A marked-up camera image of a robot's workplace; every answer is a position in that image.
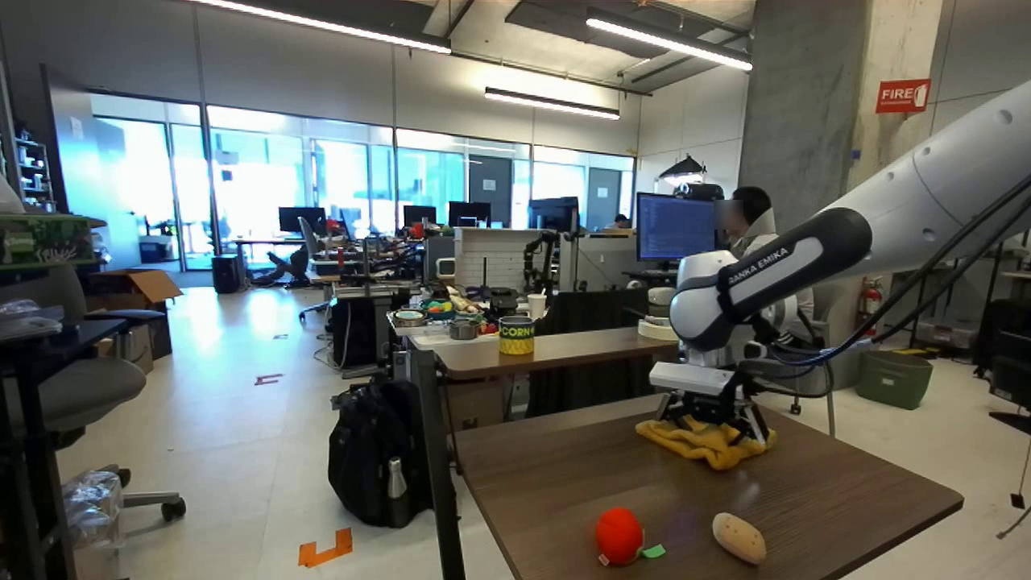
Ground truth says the black office chair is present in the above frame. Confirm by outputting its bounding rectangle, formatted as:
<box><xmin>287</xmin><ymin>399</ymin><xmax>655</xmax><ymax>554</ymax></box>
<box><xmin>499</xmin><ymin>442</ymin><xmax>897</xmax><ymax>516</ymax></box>
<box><xmin>0</xmin><ymin>303</ymin><xmax>164</xmax><ymax>580</ymax></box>

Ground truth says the black backpack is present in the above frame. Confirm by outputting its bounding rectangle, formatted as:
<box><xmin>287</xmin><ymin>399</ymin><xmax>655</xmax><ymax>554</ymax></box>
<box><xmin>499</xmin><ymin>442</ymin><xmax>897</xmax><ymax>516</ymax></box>
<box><xmin>326</xmin><ymin>375</ymin><xmax>431</xmax><ymax>533</ymax></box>

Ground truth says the black low cabinet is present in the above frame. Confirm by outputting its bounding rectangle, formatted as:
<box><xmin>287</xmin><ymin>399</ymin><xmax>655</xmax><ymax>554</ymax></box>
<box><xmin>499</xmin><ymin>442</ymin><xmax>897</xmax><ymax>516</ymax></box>
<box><xmin>326</xmin><ymin>285</ymin><xmax>395</xmax><ymax>370</ymax></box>

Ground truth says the colourful toy pile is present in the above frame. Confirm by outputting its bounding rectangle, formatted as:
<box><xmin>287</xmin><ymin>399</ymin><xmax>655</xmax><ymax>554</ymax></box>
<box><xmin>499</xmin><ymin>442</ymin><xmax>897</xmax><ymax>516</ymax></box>
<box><xmin>390</xmin><ymin>286</ymin><xmax>524</xmax><ymax>342</ymax></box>

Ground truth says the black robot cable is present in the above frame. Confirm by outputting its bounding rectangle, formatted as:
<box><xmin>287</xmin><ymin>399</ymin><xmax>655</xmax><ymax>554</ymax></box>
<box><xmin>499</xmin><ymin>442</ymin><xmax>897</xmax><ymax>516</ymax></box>
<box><xmin>767</xmin><ymin>173</ymin><xmax>1031</xmax><ymax>380</ymax></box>

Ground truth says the open cardboard box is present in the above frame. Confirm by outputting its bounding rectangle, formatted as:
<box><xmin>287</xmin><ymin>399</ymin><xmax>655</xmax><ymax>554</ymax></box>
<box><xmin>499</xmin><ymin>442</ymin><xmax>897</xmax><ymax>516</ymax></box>
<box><xmin>91</xmin><ymin>266</ymin><xmax>185</xmax><ymax>363</ymax></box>

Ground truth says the grey office chair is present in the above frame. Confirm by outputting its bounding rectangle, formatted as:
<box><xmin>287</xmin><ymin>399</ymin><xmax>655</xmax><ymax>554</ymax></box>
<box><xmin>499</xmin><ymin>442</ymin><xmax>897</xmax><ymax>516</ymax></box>
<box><xmin>750</xmin><ymin>342</ymin><xmax>840</xmax><ymax>438</ymax></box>

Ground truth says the black camera arm stand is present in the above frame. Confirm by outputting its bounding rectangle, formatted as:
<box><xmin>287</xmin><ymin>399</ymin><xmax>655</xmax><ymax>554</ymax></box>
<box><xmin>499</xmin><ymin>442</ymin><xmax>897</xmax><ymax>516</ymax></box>
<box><xmin>523</xmin><ymin>228</ymin><xmax>564</xmax><ymax>299</ymax></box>

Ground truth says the long ceiling light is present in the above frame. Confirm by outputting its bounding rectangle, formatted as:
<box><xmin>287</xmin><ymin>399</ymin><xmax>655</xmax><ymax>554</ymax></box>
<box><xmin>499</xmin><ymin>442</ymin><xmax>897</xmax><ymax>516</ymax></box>
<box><xmin>584</xmin><ymin>14</ymin><xmax>753</xmax><ymax>78</ymax></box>
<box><xmin>196</xmin><ymin>0</ymin><xmax>455</xmax><ymax>58</ymax></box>

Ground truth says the grey swivel chair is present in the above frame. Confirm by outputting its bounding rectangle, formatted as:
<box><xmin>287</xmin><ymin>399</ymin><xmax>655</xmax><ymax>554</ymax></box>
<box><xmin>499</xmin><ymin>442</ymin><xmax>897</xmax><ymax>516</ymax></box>
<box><xmin>27</xmin><ymin>266</ymin><xmax>191</xmax><ymax>527</ymax></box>

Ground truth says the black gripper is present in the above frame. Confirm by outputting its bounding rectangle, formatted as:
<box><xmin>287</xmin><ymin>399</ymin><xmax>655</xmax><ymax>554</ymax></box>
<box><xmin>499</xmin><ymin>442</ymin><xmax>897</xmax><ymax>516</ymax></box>
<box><xmin>658</xmin><ymin>386</ymin><xmax>774</xmax><ymax>447</ymax></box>

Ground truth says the red wall sign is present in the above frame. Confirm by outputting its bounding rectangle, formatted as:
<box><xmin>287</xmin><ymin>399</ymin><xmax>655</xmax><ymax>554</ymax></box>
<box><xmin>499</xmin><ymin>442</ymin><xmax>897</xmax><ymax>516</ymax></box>
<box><xmin>872</xmin><ymin>74</ymin><xmax>934</xmax><ymax>116</ymax></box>

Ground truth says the red toy pepper green stem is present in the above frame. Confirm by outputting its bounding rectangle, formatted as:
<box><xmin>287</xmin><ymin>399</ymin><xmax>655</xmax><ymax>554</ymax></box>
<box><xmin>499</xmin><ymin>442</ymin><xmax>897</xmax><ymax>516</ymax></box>
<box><xmin>593</xmin><ymin>507</ymin><xmax>670</xmax><ymax>571</ymax></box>

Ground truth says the computer monitor with blue screen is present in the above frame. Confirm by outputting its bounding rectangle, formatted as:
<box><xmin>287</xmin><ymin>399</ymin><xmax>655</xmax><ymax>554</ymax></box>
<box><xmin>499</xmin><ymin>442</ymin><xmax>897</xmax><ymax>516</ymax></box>
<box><xmin>633</xmin><ymin>191</ymin><xmax>722</xmax><ymax>271</ymax></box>

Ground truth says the beige toy potato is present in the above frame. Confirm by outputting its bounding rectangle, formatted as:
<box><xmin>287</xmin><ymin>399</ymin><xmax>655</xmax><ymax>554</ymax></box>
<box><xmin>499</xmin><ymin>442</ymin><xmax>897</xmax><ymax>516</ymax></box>
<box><xmin>708</xmin><ymin>509</ymin><xmax>770</xmax><ymax>567</ymax></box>

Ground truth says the chair draped with black cloth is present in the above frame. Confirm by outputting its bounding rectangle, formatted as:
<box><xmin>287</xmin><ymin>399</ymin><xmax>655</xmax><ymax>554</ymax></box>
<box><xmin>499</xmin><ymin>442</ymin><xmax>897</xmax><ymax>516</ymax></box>
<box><xmin>528</xmin><ymin>286</ymin><xmax>655</xmax><ymax>415</ymax></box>

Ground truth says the yellow towel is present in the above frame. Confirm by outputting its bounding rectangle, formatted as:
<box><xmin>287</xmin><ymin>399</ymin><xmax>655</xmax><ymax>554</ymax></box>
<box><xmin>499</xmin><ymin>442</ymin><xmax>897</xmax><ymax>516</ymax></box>
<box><xmin>632</xmin><ymin>414</ymin><xmax>777</xmax><ymax>478</ymax></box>

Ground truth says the thin black tripod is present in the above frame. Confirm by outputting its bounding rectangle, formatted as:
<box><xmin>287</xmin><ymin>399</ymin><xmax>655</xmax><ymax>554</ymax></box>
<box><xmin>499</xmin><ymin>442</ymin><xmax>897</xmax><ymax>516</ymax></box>
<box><xmin>991</xmin><ymin>406</ymin><xmax>1031</xmax><ymax>541</ymax></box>

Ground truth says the clear plastic water bottle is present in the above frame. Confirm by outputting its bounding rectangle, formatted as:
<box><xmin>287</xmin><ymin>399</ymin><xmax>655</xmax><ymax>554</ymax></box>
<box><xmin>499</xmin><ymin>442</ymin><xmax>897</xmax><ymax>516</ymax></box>
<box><xmin>62</xmin><ymin>464</ymin><xmax>124</xmax><ymax>580</ymax></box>

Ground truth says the green plastic crate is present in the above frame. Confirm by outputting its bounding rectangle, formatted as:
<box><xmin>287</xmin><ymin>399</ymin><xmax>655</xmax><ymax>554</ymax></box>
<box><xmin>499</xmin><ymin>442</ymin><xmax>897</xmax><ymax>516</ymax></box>
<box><xmin>849</xmin><ymin>347</ymin><xmax>934</xmax><ymax>414</ymax></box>

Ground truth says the black desk monitor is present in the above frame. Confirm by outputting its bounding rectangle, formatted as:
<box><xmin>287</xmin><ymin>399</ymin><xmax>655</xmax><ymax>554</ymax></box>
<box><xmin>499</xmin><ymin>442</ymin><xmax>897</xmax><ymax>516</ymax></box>
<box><xmin>400</xmin><ymin>203</ymin><xmax>440</xmax><ymax>232</ymax></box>
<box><xmin>446</xmin><ymin>201</ymin><xmax>492</xmax><ymax>232</ymax></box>
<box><xmin>272</xmin><ymin>203</ymin><xmax>329</xmax><ymax>240</ymax></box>
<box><xmin>524</xmin><ymin>192</ymin><xmax>584</xmax><ymax>235</ymax></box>

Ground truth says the black desk lamp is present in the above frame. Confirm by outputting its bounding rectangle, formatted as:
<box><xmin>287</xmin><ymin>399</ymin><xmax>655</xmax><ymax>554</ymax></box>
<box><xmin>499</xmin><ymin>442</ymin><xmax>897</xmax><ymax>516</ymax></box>
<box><xmin>655</xmin><ymin>150</ymin><xmax>708</xmax><ymax>187</ymax></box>

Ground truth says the orange floor tape marker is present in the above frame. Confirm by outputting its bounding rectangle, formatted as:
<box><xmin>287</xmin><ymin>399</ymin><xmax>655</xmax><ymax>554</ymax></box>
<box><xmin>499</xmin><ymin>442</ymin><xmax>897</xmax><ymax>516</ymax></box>
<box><xmin>296</xmin><ymin>525</ymin><xmax>356</xmax><ymax>571</ymax></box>

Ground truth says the shelf with green bins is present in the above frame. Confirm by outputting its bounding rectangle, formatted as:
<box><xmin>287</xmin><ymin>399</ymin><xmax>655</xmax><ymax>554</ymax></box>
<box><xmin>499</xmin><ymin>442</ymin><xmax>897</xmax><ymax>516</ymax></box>
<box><xmin>0</xmin><ymin>207</ymin><xmax>105</xmax><ymax>271</ymax></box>

